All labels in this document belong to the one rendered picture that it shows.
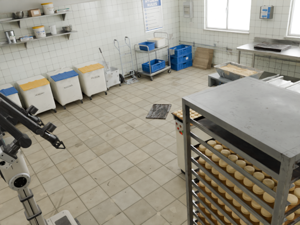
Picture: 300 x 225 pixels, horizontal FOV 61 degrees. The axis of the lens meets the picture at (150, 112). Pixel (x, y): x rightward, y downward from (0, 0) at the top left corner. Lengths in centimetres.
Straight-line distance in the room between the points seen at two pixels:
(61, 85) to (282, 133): 523
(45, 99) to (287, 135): 526
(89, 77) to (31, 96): 131
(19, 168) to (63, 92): 384
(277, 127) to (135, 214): 236
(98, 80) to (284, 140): 547
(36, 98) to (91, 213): 317
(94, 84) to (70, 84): 59
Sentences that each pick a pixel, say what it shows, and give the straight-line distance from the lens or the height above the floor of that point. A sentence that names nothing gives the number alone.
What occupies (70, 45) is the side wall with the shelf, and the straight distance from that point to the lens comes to 654.
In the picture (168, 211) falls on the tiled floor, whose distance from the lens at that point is 319.
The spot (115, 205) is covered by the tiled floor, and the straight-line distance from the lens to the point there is 336.
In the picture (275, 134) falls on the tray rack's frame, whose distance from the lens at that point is 109.
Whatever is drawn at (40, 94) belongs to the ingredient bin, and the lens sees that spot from 582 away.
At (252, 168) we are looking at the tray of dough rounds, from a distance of 140.
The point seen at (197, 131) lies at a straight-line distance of 305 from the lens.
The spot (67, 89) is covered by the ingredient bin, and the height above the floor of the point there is 44.
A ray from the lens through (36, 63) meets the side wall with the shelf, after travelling 635.
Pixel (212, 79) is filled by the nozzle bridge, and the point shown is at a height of 112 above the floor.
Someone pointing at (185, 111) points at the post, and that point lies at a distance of 139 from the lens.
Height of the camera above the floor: 238
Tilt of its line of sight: 27 degrees down
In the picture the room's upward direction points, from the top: 6 degrees counter-clockwise
